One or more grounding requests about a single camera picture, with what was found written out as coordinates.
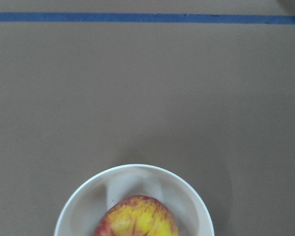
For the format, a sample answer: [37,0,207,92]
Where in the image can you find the white bowl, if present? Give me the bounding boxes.
[54,164,215,236]

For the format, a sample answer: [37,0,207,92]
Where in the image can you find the brown paper table cover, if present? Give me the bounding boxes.
[0,0,295,236]

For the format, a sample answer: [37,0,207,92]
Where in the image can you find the red yellow apple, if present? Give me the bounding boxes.
[94,195,180,236]

